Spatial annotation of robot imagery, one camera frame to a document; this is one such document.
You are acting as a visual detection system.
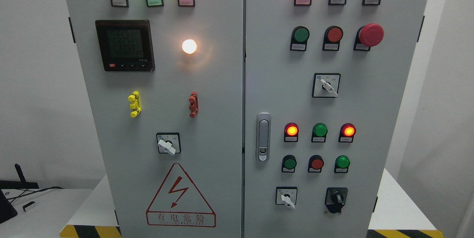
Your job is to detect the white lit indicator light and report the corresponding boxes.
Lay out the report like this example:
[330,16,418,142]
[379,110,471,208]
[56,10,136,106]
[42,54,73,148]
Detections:
[181,39,197,54]

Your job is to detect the grey right cabinet door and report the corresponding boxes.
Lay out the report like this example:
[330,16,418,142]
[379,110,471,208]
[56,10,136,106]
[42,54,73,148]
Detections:
[243,0,427,238]

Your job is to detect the silver door lock handle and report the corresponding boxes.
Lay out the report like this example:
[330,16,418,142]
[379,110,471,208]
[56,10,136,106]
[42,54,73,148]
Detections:
[256,113,271,161]

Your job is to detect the green push button lower right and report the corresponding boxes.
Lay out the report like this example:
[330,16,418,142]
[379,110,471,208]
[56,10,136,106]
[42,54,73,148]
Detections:
[334,155,350,174]

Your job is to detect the black digital power meter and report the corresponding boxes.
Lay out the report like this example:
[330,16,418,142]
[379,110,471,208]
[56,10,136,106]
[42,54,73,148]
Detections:
[95,19,155,72]

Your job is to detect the white selector switch lower right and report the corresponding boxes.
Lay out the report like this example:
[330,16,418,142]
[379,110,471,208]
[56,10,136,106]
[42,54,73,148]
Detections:
[275,187,298,209]

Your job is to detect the black rotary knob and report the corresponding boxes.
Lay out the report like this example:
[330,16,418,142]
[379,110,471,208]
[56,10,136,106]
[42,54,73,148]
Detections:
[325,187,348,213]

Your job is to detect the black cable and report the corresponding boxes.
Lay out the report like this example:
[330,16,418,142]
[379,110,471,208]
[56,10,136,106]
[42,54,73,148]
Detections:
[3,186,64,204]

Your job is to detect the red indicator middle right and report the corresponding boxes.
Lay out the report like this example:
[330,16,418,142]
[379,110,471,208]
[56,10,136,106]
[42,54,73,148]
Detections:
[338,123,357,143]

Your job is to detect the red push button upper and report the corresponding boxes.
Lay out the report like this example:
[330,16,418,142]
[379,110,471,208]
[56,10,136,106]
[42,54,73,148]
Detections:
[322,26,343,51]

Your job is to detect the red lit indicator middle left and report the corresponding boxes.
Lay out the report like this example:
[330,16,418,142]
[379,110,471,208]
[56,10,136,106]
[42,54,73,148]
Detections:
[283,122,298,143]

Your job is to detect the grey left cabinet door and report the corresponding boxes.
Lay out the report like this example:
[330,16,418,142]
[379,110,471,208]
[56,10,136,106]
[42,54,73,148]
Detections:
[67,0,244,238]

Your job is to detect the white selector switch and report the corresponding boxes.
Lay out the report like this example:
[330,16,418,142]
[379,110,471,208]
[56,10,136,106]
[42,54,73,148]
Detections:
[275,187,298,209]
[312,73,341,98]

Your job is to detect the grey cabinet door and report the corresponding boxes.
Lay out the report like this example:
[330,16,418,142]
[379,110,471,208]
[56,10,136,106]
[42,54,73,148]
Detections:
[67,0,244,238]
[243,0,427,238]

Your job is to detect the red emergency stop button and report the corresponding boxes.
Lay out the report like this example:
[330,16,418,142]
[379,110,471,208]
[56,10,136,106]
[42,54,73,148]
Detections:
[353,23,384,52]

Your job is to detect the green indicator middle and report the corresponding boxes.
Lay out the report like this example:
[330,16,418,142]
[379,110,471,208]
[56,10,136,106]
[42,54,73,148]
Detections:
[311,123,328,143]

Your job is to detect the small black white adapter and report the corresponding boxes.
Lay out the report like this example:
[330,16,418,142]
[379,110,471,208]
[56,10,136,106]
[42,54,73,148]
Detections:
[22,201,36,212]

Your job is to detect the red push button lower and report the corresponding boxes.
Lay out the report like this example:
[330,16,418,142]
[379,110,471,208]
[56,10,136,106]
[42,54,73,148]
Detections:
[307,155,324,173]

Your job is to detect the green push button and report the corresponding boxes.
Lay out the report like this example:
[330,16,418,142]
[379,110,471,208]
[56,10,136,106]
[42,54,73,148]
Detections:
[334,155,350,174]
[281,155,297,173]
[290,26,310,51]

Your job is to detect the red electric hazard sticker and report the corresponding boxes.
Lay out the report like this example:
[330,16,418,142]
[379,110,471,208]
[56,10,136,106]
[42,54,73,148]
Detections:
[146,163,216,228]

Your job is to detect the white selector switch left door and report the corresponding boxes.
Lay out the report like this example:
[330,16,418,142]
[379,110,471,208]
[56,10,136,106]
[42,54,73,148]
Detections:
[156,132,181,156]

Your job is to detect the green push button upper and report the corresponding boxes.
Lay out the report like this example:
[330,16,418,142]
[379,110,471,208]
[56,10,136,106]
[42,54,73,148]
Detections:
[290,26,310,51]

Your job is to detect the black device with antenna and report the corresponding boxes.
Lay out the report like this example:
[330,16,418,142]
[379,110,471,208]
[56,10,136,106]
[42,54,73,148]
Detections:
[0,164,39,224]

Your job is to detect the green push button lower left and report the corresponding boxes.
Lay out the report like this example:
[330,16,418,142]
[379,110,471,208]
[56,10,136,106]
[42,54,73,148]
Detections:
[281,155,297,173]

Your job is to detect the red terminal handle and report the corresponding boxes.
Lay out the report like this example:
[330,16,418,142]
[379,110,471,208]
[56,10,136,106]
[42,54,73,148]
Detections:
[188,91,199,118]

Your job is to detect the white selector switch upper right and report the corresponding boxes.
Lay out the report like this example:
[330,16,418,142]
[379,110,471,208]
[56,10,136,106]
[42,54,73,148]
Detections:
[312,73,341,98]

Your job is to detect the red push button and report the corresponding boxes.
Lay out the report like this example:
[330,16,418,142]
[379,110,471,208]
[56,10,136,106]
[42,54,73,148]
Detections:
[322,26,343,51]
[307,155,324,173]

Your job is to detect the yellow terminal handle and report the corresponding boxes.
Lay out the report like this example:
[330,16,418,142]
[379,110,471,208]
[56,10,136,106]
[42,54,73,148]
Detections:
[128,91,142,118]

